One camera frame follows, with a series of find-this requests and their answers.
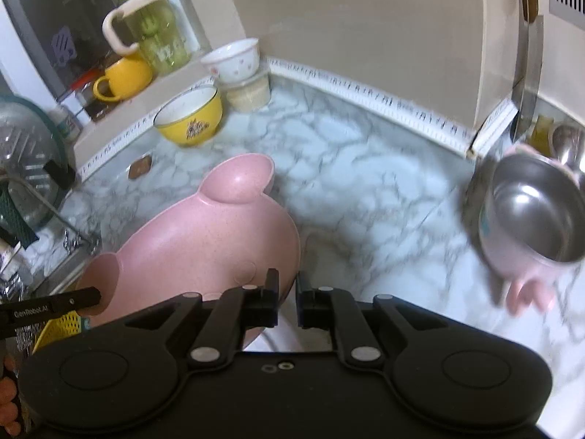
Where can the stainless steel bowl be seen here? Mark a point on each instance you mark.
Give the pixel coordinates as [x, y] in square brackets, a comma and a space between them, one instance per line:
[569, 146]

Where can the small white bottle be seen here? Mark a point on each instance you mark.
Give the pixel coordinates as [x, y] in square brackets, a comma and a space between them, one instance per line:
[66, 125]

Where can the white floral bowl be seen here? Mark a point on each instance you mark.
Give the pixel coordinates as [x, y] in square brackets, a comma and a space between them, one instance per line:
[233, 64]

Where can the dark green mesh cloth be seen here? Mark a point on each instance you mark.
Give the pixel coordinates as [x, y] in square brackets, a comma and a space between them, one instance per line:
[16, 219]

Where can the yellow mug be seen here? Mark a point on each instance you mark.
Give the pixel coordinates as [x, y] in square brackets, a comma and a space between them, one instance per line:
[130, 77]

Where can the patterned white trim strip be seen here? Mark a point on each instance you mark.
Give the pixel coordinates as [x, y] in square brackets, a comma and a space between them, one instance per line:
[365, 96]

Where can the yellow plastic colander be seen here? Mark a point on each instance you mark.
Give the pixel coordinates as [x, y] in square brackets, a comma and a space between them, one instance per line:
[59, 329]

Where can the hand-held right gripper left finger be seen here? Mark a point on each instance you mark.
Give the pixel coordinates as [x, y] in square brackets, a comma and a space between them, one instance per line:
[269, 302]

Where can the pink steel-lined bowl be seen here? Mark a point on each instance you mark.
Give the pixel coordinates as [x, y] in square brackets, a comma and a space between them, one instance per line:
[525, 210]

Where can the clear plastic container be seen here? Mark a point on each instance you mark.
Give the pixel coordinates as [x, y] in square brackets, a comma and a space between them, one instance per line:
[249, 93]

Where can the pink pig-shaped plate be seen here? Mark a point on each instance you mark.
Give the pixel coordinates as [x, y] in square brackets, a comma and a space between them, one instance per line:
[196, 247]

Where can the dark window pane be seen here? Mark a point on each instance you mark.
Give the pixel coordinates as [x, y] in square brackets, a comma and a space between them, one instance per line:
[68, 4]

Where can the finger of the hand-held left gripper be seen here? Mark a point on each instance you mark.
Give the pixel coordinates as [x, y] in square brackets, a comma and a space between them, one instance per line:
[80, 302]

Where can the dark-lidded jar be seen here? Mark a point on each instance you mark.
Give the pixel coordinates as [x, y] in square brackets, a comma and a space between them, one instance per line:
[89, 100]

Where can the clear round lid teal rim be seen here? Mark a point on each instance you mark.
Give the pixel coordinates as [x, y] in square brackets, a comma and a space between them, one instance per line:
[23, 146]

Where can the small brown square block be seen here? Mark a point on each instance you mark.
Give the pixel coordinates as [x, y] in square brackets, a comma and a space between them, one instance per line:
[140, 167]

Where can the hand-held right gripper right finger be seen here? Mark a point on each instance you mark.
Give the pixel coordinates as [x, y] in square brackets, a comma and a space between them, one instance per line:
[307, 304]

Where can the person's left hand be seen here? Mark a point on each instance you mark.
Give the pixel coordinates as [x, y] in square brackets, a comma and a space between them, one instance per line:
[8, 393]

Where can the yellow bowl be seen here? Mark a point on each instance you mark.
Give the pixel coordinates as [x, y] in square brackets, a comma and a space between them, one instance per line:
[192, 130]

